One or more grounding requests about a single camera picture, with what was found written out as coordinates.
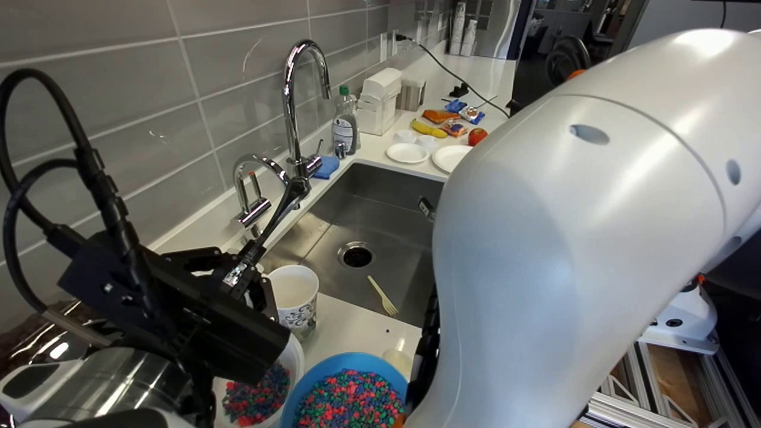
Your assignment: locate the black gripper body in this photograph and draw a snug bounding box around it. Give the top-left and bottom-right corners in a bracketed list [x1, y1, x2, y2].
[137, 268, 293, 386]

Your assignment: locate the silver metal spoon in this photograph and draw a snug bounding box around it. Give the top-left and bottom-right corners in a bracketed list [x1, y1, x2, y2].
[222, 172, 315, 294]

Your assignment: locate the white bowl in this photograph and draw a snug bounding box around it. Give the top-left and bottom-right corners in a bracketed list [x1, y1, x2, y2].
[212, 329, 310, 428]

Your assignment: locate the cream plastic spoon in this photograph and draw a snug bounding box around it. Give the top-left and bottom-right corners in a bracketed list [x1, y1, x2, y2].
[363, 272, 401, 319]

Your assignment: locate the blue bowl with colourful cereal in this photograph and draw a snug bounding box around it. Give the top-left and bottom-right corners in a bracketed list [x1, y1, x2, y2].
[279, 352, 411, 428]

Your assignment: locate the patterned paper cup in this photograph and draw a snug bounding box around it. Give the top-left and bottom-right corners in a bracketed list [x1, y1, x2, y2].
[263, 260, 324, 335]

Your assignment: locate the small chrome faucet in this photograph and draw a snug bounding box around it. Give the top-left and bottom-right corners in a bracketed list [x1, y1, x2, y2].
[231, 150, 304, 240]

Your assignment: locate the blue sponge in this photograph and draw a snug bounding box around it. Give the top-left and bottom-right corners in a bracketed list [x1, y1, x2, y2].
[310, 152, 342, 182]

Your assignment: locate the tall chrome faucet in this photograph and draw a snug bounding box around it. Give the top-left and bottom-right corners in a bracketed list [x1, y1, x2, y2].
[281, 38, 336, 182]

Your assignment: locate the clear bottle with green cap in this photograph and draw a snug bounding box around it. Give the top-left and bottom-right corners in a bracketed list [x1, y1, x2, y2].
[328, 83, 361, 158]

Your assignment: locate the small white plate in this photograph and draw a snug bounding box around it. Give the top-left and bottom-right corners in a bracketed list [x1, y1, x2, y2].
[384, 139, 431, 166]

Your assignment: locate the yellow banana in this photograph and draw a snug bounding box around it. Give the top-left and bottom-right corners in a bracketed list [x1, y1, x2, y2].
[409, 115, 453, 143]

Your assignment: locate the large white plate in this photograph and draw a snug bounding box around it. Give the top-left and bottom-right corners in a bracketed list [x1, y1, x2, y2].
[431, 139, 479, 176]

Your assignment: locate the orange toy food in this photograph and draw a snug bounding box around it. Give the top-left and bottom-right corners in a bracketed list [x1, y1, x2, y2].
[420, 106, 464, 127]

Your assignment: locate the wooden base board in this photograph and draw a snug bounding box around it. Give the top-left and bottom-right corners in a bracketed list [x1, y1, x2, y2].
[644, 341, 709, 428]

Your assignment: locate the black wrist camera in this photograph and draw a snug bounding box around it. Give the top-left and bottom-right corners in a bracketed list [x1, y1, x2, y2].
[55, 226, 164, 327]

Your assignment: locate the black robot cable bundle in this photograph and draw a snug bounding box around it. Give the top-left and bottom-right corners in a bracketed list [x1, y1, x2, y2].
[0, 67, 162, 319]

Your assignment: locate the black power cable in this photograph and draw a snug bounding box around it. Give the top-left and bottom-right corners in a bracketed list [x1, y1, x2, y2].
[390, 27, 514, 121]

